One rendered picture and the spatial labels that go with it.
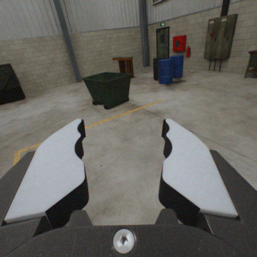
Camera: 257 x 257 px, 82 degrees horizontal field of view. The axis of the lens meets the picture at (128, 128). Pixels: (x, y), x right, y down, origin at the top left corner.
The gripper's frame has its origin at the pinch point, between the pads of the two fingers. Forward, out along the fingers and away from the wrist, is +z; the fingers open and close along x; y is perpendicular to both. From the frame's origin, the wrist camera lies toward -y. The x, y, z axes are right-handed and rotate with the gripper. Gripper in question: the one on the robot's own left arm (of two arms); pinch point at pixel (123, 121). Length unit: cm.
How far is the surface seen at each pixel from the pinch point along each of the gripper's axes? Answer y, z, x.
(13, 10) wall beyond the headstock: -119, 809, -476
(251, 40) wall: -19, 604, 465
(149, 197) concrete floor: 156, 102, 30
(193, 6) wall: -153, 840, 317
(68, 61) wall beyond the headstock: 88, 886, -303
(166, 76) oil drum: 106, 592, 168
